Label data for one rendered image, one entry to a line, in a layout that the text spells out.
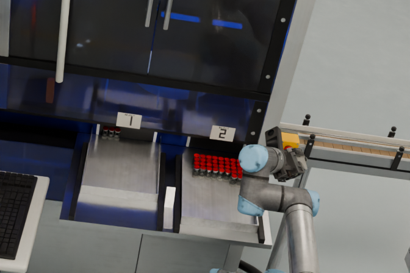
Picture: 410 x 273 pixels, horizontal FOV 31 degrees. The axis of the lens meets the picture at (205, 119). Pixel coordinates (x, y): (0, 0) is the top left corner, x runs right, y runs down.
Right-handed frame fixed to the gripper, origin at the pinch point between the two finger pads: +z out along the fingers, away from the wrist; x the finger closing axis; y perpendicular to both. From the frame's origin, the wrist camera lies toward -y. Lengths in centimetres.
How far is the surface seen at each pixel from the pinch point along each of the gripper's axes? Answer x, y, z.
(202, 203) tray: -41.2, -2.4, 7.9
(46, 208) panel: -104, -28, 5
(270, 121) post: -13.2, -22.1, 26.0
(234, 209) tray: -33.5, 3.1, 14.2
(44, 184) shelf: -85, -28, -16
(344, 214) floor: -52, 0, 178
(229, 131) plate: -27.4, -24.4, 20.9
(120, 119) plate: -55, -41, -2
